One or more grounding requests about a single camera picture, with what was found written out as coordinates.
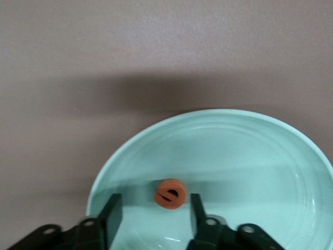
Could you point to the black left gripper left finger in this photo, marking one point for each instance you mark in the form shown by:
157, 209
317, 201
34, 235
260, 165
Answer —
86, 237

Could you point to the brown table cover sheet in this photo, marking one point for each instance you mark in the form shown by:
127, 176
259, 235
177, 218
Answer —
78, 52

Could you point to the green plate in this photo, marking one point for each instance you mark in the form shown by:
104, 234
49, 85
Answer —
247, 161

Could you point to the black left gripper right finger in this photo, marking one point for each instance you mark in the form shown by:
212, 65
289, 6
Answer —
216, 237

